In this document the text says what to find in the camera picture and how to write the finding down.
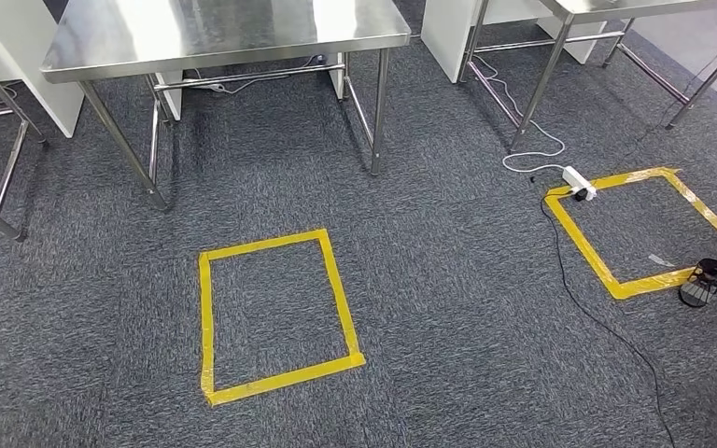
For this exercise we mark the white desk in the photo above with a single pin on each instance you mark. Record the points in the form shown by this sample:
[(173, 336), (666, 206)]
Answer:
[(37, 62), (445, 37), (172, 99)]

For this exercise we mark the stainless steel workbench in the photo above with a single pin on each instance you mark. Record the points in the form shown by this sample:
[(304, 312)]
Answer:
[(210, 31)]

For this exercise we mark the yellow floor tape square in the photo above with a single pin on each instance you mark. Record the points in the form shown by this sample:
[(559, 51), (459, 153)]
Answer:
[(580, 238), (206, 321)]

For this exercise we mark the white power strip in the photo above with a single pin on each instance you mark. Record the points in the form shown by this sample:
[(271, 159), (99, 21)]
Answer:
[(578, 181)]

